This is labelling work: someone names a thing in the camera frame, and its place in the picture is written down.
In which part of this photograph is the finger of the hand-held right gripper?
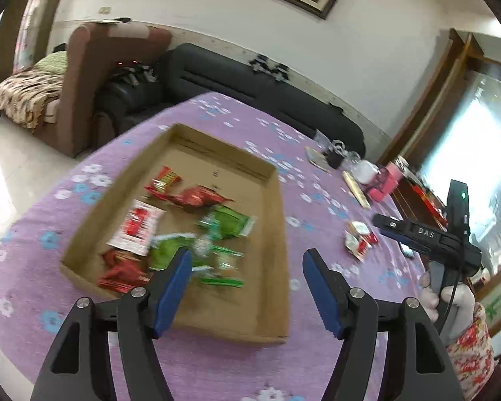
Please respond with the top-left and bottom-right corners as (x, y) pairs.
(372, 213), (433, 257)

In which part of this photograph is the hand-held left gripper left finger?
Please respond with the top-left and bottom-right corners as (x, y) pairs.
(30, 247), (193, 401)

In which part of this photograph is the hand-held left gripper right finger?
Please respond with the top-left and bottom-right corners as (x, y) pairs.
(303, 248), (456, 401)

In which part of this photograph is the red snack packet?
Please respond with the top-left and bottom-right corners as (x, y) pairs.
(356, 234), (380, 262)

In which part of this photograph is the cream long snack packet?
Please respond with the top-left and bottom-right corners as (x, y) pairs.
(344, 221), (371, 251)

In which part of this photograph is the shallow cardboard box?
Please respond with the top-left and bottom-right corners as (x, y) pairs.
(58, 123), (291, 345)

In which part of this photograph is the pile of mixed snack packets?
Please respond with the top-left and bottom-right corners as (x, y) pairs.
(97, 165), (257, 295)

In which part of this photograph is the person's right hand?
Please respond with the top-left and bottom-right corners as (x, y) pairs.
(419, 269), (477, 341)

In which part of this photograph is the pink bottle with knitted sleeve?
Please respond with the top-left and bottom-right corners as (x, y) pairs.
(366, 163), (403, 201)

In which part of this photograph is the red box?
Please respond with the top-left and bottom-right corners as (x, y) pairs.
(409, 184), (448, 226)

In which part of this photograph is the cream squeeze tube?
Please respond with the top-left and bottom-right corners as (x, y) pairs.
(343, 171), (371, 210)

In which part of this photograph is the white round container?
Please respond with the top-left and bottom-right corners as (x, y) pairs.
(353, 159), (380, 184)

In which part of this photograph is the olive flat packet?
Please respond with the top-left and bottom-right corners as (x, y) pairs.
(305, 147), (330, 172)

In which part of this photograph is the bright glass pane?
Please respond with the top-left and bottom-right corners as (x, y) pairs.
(417, 71), (501, 268)

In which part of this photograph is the purple floral tablecloth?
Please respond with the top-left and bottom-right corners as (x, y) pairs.
(0, 92), (456, 401)

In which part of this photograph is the wooden cabinet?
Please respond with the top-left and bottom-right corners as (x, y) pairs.
(376, 28), (501, 343)

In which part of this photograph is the black sofa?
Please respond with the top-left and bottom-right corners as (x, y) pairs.
(94, 42), (366, 157)

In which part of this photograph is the black device with red lights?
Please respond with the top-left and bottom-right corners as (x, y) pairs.
(109, 60), (157, 86)

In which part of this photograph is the brown armchair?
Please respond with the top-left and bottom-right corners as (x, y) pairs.
(0, 23), (172, 158)

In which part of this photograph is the brown patterned blanket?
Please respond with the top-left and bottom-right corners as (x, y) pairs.
(0, 69), (65, 130)

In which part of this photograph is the green cushion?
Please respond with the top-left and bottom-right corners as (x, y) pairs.
(33, 52), (69, 75)

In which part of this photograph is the floral curtain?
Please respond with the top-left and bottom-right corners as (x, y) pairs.
(12, 0), (61, 72)

